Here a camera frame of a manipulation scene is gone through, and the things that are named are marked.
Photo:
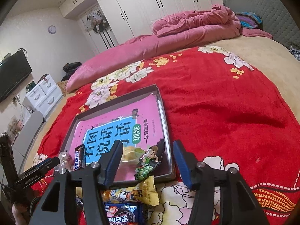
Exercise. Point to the yellow cartoon snack packet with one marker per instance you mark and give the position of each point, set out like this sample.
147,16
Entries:
145,192

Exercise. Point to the red floral blanket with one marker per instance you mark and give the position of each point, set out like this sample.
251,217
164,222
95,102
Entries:
226,113

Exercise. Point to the Snickers chocolate bar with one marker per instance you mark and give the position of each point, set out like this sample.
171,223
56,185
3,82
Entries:
79,159

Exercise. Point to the green pea snack packet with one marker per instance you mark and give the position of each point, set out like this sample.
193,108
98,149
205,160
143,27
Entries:
149,161

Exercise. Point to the grey shallow box tray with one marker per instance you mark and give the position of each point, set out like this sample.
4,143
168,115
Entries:
121,131

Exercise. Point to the white wardrobe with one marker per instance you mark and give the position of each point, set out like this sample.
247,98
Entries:
108,23

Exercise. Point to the black television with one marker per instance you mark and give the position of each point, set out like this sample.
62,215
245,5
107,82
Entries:
14,70

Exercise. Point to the grey chair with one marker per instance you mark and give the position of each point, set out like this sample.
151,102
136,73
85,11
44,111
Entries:
25,139

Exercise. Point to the blue Oreo cookie packet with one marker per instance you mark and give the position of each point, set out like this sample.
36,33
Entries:
125,213

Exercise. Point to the blue purple folded clothes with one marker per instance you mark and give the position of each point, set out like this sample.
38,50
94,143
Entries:
249,20

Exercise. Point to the brown fuzzy blanket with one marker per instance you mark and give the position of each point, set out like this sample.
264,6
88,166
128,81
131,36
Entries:
63,86

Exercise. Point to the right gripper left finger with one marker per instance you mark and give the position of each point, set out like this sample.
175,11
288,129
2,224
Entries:
58,203

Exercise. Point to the grey padded headboard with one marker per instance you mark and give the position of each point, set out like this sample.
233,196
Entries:
276,19

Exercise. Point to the light green snack packet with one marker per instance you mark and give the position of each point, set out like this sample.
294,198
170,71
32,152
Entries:
130,157

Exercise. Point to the pink and blue book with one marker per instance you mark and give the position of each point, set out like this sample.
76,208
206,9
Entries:
119,131

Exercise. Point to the pink quilt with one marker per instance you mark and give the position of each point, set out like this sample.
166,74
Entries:
171,33

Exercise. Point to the clear candy packet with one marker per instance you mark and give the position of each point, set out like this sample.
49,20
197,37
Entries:
65,161

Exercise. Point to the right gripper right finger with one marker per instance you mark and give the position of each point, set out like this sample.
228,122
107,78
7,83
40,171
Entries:
238,203

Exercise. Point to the dark clothes pile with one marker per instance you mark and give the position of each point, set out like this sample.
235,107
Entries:
70,69

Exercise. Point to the patterned grey pillow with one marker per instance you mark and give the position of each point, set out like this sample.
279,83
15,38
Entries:
295,52

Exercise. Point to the white drawer chest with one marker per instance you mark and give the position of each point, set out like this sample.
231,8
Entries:
43,97

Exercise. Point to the round wall clock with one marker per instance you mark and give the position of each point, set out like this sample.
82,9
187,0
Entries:
52,29

